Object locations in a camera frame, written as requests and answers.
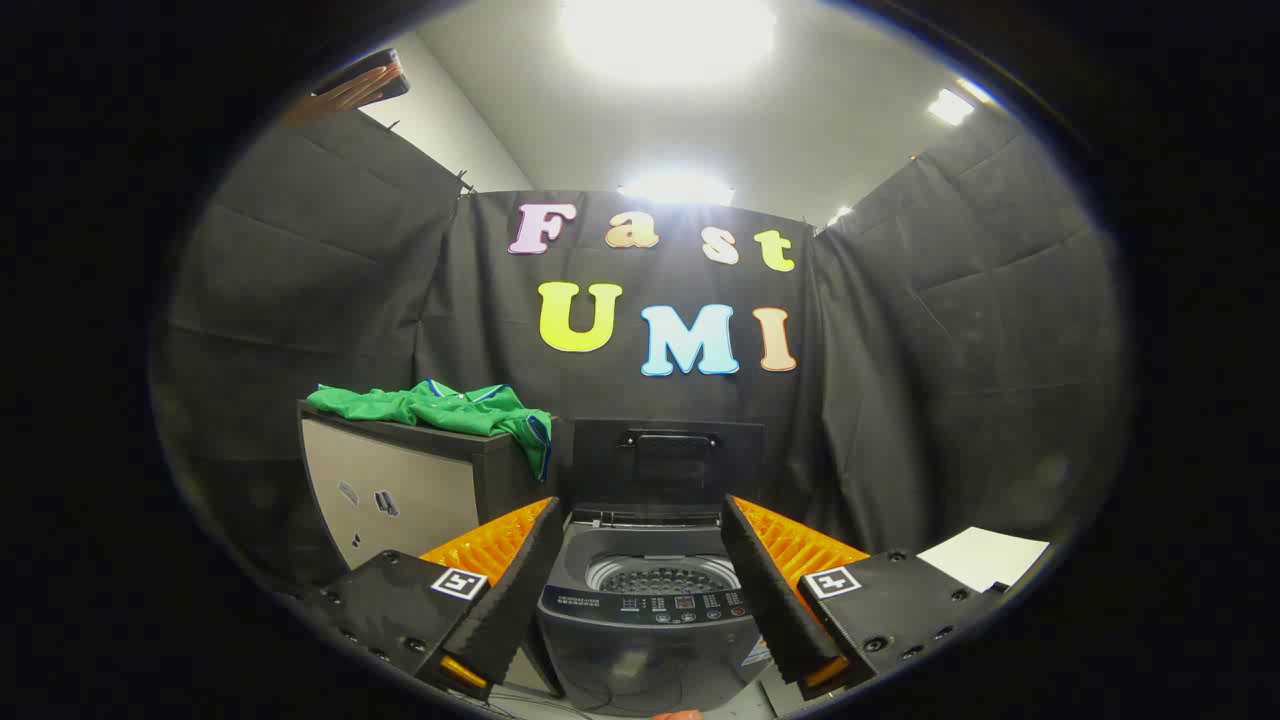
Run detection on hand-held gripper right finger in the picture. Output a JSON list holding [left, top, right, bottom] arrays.
[[720, 494, 1011, 701]]

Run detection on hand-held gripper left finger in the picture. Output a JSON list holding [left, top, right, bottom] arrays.
[[300, 497, 567, 701]]

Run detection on grey washing machine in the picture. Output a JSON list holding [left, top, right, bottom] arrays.
[[535, 508, 776, 716]]

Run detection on green polo shirt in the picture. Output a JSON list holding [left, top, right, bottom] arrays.
[[307, 380, 554, 483]]

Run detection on dark cabinet with beige door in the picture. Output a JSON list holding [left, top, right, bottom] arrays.
[[298, 400, 561, 586]]

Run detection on black backdrop cloth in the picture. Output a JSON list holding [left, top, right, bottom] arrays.
[[150, 105, 1131, 601]]

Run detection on large round ceiling light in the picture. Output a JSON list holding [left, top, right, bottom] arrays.
[[560, 0, 779, 86]]

